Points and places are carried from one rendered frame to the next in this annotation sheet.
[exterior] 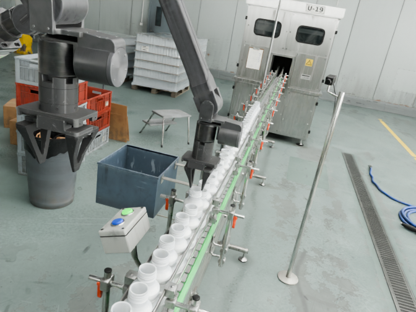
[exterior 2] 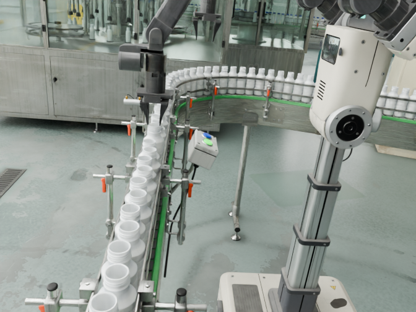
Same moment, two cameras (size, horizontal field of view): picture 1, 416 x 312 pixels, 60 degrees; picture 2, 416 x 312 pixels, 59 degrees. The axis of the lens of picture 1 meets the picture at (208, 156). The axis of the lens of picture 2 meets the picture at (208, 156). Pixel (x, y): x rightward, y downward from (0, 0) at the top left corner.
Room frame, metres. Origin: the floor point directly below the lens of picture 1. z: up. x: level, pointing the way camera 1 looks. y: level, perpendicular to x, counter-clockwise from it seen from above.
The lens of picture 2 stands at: (1.99, -0.09, 1.55)
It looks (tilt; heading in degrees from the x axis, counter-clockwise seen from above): 23 degrees down; 165
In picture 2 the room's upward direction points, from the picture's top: 6 degrees clockwise
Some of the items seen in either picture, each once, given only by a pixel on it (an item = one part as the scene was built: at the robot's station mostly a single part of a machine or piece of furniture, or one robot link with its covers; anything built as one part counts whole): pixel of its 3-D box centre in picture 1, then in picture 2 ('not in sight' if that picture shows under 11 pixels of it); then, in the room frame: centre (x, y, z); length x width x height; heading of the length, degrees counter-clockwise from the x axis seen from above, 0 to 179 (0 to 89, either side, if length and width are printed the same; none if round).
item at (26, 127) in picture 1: (48, 138); (210, 28); (0.54, 0.26, 1.44); 0.07 x 0.07 x 0.09; 80
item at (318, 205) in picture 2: not in sight; (314, 222); (0.84, 0.70, 0.74); 0.11 x 0.11 x 0.40; 80
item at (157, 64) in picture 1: (164, 63); not in sight; (8.24, 1.31, 0.59); 1.24 x 1.03 x 1.17; 172
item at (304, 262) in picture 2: not in sight; (302, 270); (0.84, 0.70, 0.49); 0.13 x 0.13 x 0.40; 80
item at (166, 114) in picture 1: (165, 124); not in sight; (4.82, 0.66, 0.21); 0.61 x 0.47 x 0.41; 43
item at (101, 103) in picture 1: (84, 101); not in sight; (4.06, 1.52, 0.55); 0.61 x 0.41 x 0.22; 172
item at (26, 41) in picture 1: (23, 32); not in sight; (9.92, 5.47, 0.55); 0.40 x 0.40 x 1.10; 79
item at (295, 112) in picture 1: (281, 70); not in sight; (6.43, -1.01, 1.05); 1.60 x 1.40 x 2.10; 169
